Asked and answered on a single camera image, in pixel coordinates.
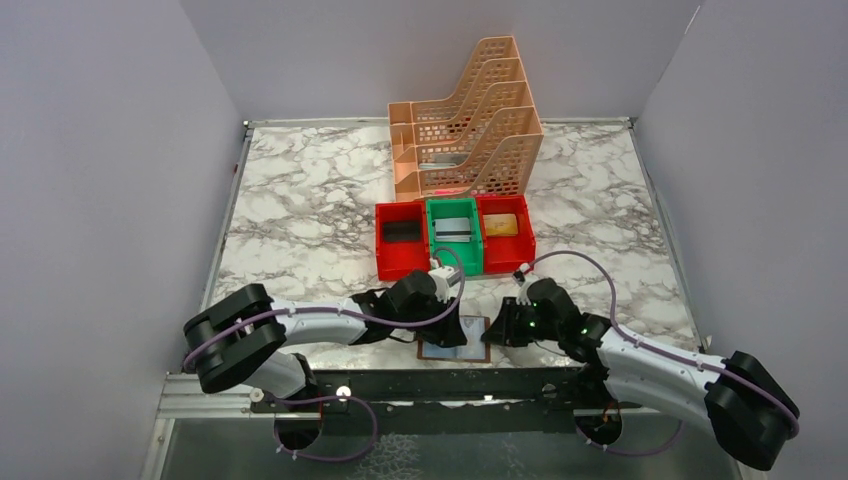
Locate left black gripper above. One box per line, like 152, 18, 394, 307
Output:
394, 291, 467, 349

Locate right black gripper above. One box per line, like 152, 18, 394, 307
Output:
481, 295, 562, 346

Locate silver VIP card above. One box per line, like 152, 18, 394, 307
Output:
463, 317, 487, 360
433, 217, 472, 243

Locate brown leather card holder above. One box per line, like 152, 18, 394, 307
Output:
416, 315, 491, 364

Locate red bin with gold card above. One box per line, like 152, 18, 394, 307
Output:
476, 195, 536, 274

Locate red bin with black card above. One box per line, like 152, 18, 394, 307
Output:
375, 201, 430, 281

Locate green plastic bin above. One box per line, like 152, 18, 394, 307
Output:
425, 198, 484, 276

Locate peach plastic file organizer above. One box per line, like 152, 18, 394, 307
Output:
388, 36, 544, 202

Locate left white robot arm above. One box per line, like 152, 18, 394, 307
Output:
183, 266, 466, 411

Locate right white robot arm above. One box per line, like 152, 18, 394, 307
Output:
481, 278, 800, 471

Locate gold card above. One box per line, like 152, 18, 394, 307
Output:
483, 213, 519, 237

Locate black card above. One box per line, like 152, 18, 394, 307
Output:
381, 221, 422, 243

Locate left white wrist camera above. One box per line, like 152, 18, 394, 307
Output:
428, 259, 461, 299

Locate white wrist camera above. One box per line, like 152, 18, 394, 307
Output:
428, 259, 461, 299
512, 263, 533, 285

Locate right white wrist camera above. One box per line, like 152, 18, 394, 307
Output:
512, 263, 533, 285

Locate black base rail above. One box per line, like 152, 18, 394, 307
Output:
250, 367, 613, 435

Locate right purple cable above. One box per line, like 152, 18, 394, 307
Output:
513, 249, 801, 458

